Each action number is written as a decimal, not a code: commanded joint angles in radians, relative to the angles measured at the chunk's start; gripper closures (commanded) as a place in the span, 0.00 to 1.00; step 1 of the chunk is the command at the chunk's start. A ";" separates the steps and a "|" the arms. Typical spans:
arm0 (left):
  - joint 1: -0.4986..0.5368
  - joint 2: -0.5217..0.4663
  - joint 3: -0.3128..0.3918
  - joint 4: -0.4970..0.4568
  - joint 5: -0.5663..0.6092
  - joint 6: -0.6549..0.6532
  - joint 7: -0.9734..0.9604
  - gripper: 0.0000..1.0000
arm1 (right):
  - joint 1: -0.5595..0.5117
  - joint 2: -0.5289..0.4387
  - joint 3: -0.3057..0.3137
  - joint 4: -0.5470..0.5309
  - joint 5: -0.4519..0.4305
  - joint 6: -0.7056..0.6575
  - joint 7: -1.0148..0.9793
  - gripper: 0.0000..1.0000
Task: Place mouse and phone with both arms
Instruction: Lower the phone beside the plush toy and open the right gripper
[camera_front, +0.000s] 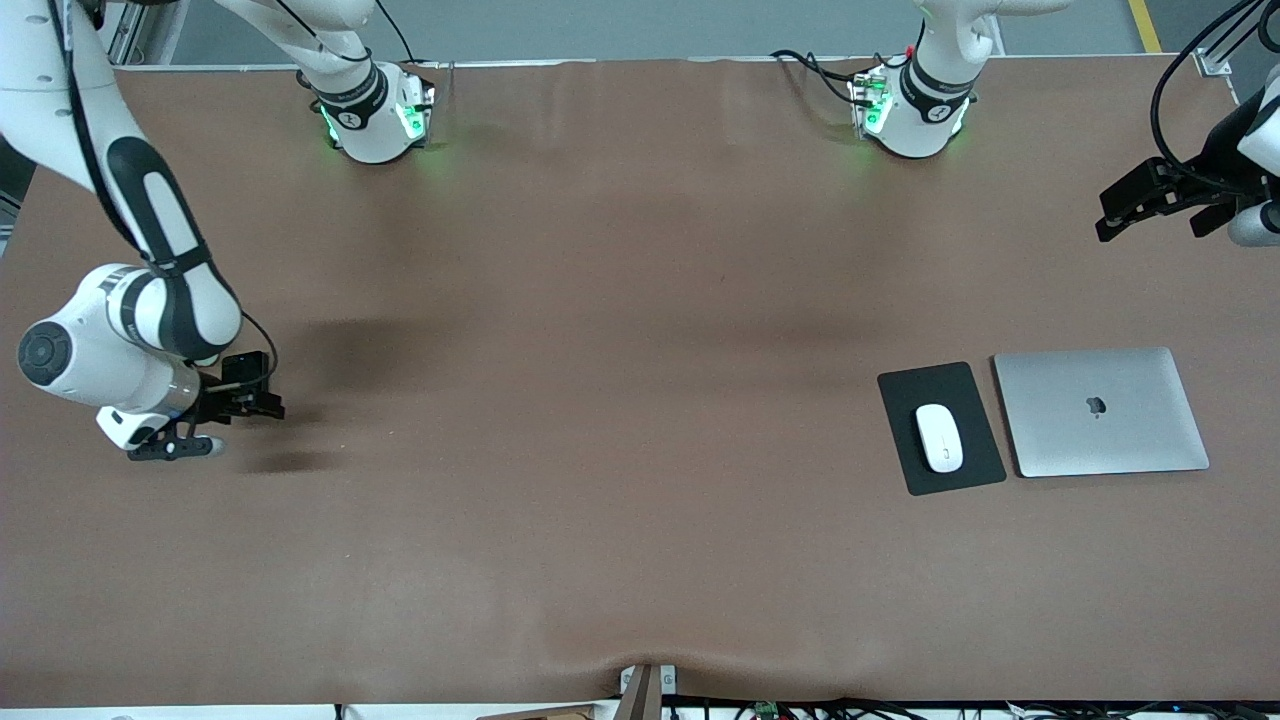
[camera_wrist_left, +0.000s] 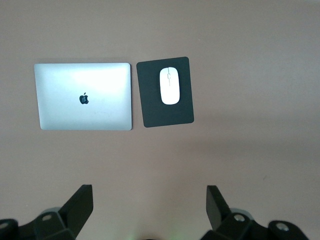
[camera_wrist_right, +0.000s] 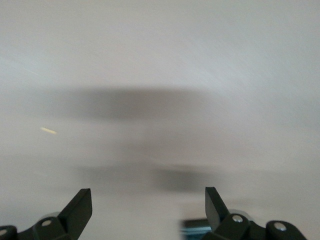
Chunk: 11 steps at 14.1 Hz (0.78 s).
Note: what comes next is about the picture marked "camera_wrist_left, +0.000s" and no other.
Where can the brown table cover mat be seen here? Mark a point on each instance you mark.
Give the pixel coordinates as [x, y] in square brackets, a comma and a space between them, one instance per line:
[237, 125]

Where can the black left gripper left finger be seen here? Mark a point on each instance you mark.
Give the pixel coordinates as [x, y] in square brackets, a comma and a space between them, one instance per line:
[75, 212]

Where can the black mouse pad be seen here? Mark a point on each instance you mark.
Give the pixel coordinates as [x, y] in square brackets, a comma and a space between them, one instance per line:
[150, 110]

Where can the white computer mouse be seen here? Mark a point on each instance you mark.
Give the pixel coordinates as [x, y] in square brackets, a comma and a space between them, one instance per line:
[170, 92]

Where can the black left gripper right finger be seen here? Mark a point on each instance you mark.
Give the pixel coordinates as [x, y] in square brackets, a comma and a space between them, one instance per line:
[221, 217]

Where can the silver closed laptop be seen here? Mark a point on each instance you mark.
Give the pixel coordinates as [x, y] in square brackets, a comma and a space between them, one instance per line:
[82, 82]

